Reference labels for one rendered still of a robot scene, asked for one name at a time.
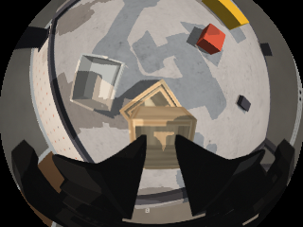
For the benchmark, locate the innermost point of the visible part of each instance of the red cube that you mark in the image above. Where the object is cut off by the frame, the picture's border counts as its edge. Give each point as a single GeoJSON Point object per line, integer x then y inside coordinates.
{"type": "Point", "coordinates": [211, 39]}

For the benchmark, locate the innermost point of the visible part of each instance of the yellow rectangular block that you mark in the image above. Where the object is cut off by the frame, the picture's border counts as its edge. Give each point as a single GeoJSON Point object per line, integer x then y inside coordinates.
{"type": "Point", "coordinates": [227, 12]}

